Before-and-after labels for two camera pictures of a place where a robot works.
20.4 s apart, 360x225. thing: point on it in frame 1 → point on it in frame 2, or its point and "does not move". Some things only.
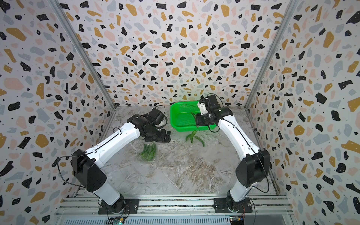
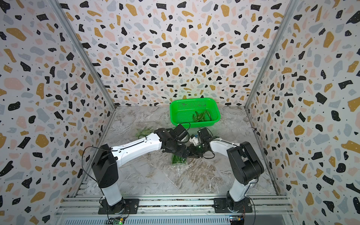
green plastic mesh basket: [183, 117] does not move
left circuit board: [116, 221] does not move
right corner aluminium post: [290, 7] does not move
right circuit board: [236, 220] does not move
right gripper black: [198, 118] → [193, 153]
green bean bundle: [149, 153] → [177, 160]
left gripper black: [163, 138] → [183, 152]
